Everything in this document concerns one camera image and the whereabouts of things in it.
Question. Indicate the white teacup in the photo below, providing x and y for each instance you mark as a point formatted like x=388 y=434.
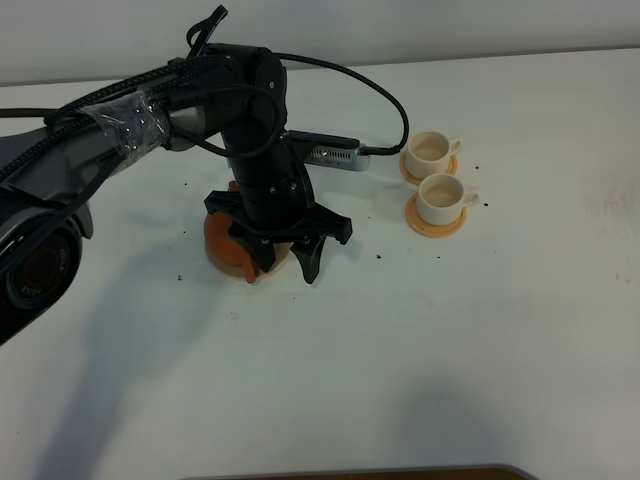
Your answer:
x=441 y=199
x=430 y=152

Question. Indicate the far orange cup coaster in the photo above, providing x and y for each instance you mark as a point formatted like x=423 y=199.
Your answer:
x=451 y=169

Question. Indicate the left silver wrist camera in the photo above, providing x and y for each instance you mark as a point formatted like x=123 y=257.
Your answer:
x=329 y=151

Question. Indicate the orange cup coaster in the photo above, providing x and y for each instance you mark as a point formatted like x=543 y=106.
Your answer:
x=431 y=231
x=451 y=169

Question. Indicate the brown clay teapot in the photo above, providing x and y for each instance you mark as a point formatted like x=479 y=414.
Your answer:
x=225 y=253

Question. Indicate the near orange cup coaster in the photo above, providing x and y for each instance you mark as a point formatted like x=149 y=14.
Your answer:
x=431 y=231

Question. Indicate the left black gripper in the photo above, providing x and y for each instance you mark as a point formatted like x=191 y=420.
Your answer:
x=275 y=199

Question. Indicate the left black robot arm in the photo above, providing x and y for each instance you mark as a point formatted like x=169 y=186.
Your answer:
x=226 y=99

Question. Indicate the far white teacup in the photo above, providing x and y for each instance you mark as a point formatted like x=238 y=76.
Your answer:
x=430 y=152

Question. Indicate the near white teacup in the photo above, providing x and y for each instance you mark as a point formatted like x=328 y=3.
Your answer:
x=441 y=199

